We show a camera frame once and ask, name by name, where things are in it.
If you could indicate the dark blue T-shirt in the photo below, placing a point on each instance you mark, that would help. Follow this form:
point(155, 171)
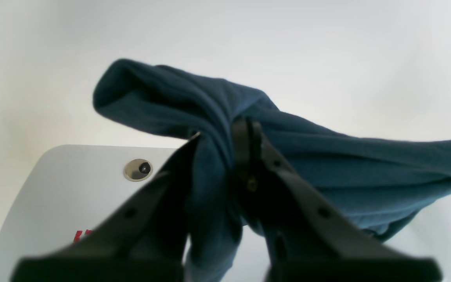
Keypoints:
point(379, 185)

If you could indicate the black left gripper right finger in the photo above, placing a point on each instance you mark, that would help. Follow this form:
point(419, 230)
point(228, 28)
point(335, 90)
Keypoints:
point(308, 239)

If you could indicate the right round table grommet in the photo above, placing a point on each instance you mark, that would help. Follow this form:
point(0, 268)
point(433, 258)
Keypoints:
point(137, 170)

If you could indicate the red tape rectangle marking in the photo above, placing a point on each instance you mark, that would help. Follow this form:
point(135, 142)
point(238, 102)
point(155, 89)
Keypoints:
point(80, 234)

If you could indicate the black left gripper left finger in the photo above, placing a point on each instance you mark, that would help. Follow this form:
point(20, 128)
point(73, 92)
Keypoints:
point(142, 241)

